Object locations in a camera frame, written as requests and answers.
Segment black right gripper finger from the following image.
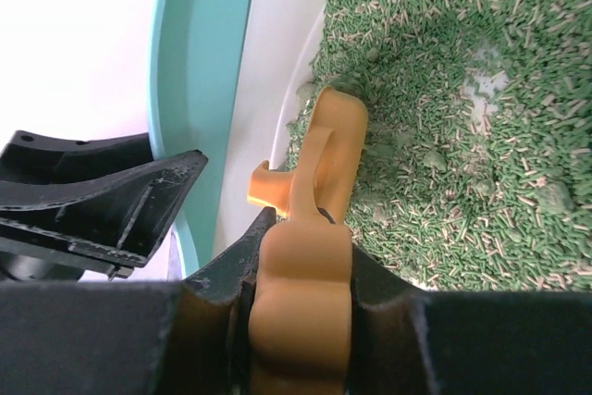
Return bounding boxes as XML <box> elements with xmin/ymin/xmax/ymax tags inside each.
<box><xmin>1</xmin><ymin>150</ymin><xmax>207</xmax><ymax>270</ymax></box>
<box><xmin>1</xmin><ymin>207</ymin><xmax>276</xmax><ymax>394</ymax></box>
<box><xmin>318</xmin><ymin>207</ymin><xmax>592</xmax><ymax>395</ymax></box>
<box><xmin>1</xmin><ymin>130</ymin><xmax>153</xmax><ymax>196</ymax></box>

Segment green litter pellets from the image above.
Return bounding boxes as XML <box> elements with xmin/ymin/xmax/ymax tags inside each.
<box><xmin>286</xmin><ymin>0</ymin><xmax>591</xmax><ymax>291</ymax></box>

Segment teal cat litter box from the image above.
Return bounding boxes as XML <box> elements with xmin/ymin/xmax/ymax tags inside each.
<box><xmin>146</xmin><ymin>0</ymin><xmax>592</xmax><ymax>294</ymax></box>

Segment orange litter scoop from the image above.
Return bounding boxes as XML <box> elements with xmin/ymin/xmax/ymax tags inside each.
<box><xmin>248</xmin><ymin>87</ymin><xmax>368</xmax><ymax>394</ymax></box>

